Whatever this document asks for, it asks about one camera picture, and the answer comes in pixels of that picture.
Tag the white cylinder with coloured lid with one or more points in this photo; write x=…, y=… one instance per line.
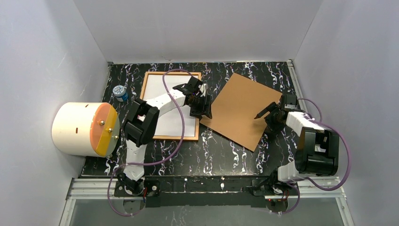
x=86, y=129

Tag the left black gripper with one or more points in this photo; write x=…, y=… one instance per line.
x=198, y=103

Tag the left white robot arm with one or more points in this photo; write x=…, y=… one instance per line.
x=140, y=124

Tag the brown wooden photo frame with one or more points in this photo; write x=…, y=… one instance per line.
x=168, y=138

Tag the brown cardboard backing board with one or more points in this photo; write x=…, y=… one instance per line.
x=235, y=108

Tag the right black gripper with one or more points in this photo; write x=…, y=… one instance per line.
x=274, y=111

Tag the aluminium rail base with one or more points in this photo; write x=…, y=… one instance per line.
x=201, y=201

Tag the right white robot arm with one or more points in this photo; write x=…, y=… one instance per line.
x=318, y=148

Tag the printed photo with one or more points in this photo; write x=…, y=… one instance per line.
x=168, y=121

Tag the small blue white jar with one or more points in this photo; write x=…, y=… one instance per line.
x=120, y=93

